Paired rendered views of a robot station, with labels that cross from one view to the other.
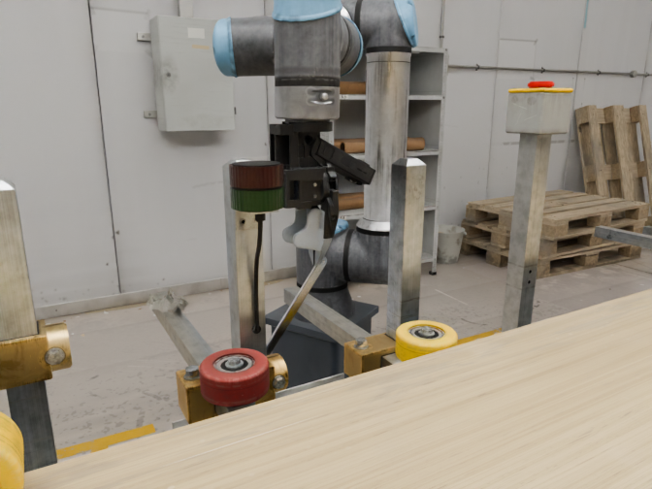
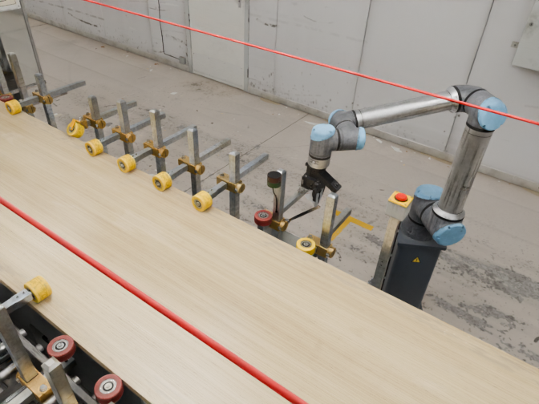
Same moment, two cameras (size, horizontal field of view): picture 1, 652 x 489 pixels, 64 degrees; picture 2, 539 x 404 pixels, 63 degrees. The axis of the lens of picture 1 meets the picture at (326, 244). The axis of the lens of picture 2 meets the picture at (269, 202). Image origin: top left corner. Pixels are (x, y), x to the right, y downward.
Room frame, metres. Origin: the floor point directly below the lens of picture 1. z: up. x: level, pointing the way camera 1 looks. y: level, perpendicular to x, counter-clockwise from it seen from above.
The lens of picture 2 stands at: (-0.13, -1.26, 2.13)
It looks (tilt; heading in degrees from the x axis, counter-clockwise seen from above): 37 degrees down; 63
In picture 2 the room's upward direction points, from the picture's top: 3 degrees clockwise
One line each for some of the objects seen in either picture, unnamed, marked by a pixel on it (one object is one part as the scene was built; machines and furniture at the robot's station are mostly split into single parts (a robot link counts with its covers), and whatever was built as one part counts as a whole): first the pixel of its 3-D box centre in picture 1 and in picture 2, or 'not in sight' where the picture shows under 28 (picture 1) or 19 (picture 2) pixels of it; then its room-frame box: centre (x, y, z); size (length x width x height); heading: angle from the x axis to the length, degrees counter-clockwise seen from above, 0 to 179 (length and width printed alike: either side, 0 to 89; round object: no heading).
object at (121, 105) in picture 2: not in sight; (127, 140); (0.13, 0.97, 0.92); 0.04 x 0.04 x 0.48; 30
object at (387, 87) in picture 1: (387, 149); (463, 175); (1.40, -0.16, 1.08); 0.17 x 0.15 x 0.75; 74
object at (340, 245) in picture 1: (325, 250); (427, 204); (1.45, 0.00, 0.79); 0.17 x 0.15 x 0.18; 74
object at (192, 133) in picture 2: not in sight; (195, 171); (0.37, 0.53, 0.92); 0.04 x 0.04 x 0.48; 30
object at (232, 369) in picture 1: (236, 403); (262, 224); (0.55, 0.11, 0.85); 0.08 x 0.08 x 0.11
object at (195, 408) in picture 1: (234, 384); (273, 220); (0.61, 0.12, 0.85); 0.14 x 0.06 x 0.05; 120
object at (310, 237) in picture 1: (310, 239); (311, 198); (0.74, 0.02, 1.01); 0.06 x 0.03 x 0.09; 120
